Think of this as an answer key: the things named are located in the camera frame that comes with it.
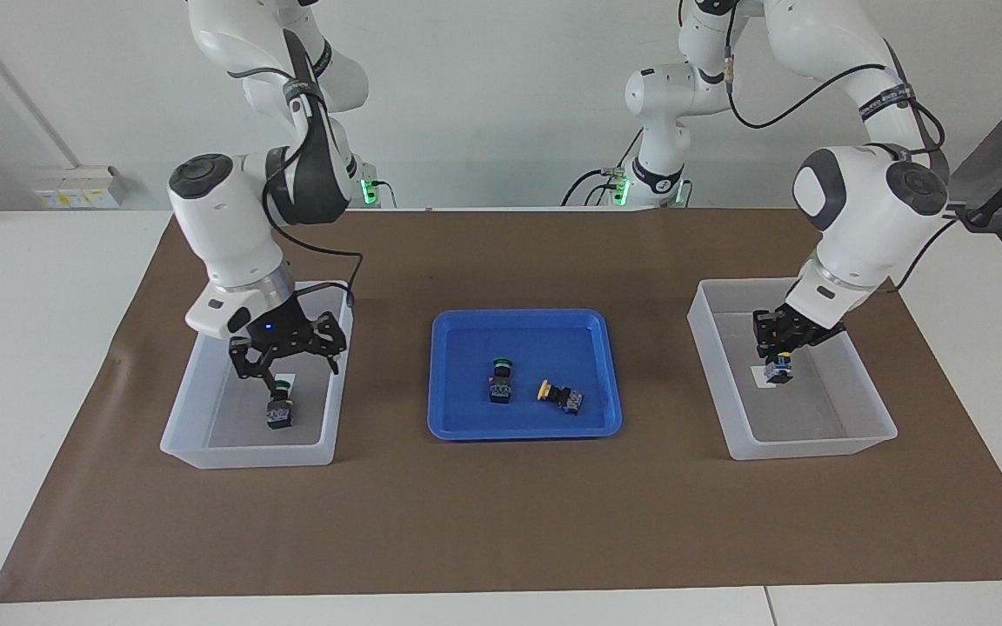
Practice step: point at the translucent white plastic box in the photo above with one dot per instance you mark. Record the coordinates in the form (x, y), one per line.
(814, 413)
(205, 417)

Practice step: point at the green push button switch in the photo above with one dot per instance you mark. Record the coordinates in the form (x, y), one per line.
(279, 413)
(501, 387)

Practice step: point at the white paper label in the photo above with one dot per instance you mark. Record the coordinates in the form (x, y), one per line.
(757, 376)
(289, 379)

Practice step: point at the yellow push button switch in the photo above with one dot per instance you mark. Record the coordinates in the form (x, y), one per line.
(564, 397)
(779, 372)

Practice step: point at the white wall socket strip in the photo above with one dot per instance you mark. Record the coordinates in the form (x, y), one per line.
(75, 187)

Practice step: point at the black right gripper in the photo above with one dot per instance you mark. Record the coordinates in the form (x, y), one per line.
(288, 335)

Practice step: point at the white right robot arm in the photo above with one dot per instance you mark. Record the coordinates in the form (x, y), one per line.
(223, 226)

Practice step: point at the blue plastic tray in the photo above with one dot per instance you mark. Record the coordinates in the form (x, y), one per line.
(466, 413)

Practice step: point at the brown table mat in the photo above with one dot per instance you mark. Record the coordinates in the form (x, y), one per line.
(501, 522)

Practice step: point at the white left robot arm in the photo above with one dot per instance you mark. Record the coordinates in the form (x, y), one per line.
(866, 217)

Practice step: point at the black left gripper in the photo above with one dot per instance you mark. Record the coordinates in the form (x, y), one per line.
(797, 330)

